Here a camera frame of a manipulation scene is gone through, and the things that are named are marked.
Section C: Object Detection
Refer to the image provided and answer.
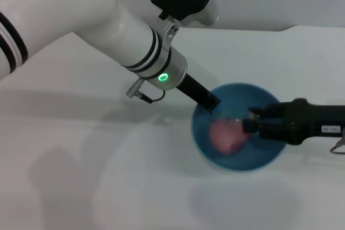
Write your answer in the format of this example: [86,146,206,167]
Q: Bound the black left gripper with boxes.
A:
[175,74,222,114]

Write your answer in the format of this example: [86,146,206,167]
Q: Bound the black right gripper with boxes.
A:
[241,97,345,145]

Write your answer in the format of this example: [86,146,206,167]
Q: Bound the pink peach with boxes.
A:
[209,118,250,155]

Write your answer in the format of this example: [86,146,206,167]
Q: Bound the blue bowl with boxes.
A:
[190,82,288,173]

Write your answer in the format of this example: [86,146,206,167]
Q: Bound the thin black left wrist cable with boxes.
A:
[140,89,165,104]

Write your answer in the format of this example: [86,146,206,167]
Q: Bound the silver left camera bracket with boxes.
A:
[158,17,180,51]

